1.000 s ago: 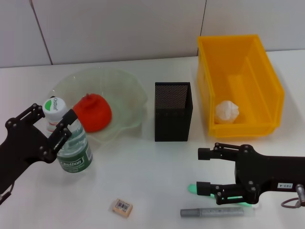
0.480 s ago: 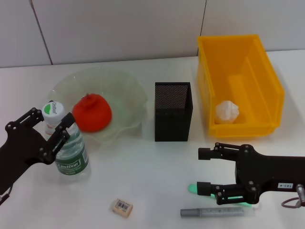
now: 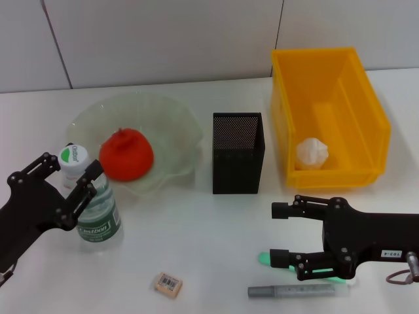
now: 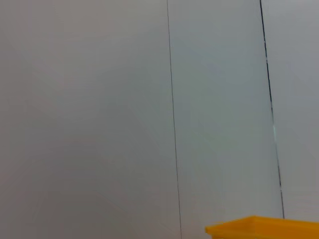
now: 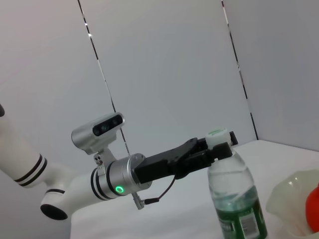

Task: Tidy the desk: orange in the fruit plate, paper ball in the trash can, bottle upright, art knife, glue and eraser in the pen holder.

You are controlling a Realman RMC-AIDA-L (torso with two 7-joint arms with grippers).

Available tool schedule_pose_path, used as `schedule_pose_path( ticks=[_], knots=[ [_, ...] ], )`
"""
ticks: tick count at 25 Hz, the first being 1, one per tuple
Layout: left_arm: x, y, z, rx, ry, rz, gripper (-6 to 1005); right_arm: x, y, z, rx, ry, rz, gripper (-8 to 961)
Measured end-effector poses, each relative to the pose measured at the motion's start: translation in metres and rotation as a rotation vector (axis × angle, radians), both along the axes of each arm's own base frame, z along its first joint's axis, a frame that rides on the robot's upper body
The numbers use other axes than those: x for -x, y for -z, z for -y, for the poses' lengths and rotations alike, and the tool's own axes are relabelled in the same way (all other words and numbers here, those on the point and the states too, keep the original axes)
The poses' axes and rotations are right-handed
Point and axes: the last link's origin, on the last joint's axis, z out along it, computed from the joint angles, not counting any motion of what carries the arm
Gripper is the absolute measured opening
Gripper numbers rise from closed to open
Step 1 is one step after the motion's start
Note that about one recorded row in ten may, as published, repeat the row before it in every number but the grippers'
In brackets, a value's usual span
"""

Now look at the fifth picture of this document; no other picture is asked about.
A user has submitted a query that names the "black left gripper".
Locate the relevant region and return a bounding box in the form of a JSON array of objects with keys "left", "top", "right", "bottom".
[{"left": 134, "top": 130, "right": 239, "bottom": 185}]

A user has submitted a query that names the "clear water bottle green label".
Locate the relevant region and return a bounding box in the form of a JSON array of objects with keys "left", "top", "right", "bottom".
[{"left": 204, "top": 127, "right": 269, "bottom": 239}]

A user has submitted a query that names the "red-orange toy orange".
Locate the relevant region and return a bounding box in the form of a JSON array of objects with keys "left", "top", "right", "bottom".
[{"left": 305, "top": 182, "right": 319, "bottom": 229}]

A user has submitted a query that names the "translucent green wavy fruit plate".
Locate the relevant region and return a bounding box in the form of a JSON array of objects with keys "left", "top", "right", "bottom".
[{"left": 265, "top": 169, "right": 319, "bottom": 237}]

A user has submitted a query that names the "left wrist cable with plug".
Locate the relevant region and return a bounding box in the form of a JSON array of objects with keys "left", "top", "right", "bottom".
[{"left": 132, "top": 174, "right": 176, "bottom": 210}]

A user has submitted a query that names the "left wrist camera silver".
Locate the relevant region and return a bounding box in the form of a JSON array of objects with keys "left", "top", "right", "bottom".
[{"left": 71, "top": 112, "right": 126, "bottom": 175}]

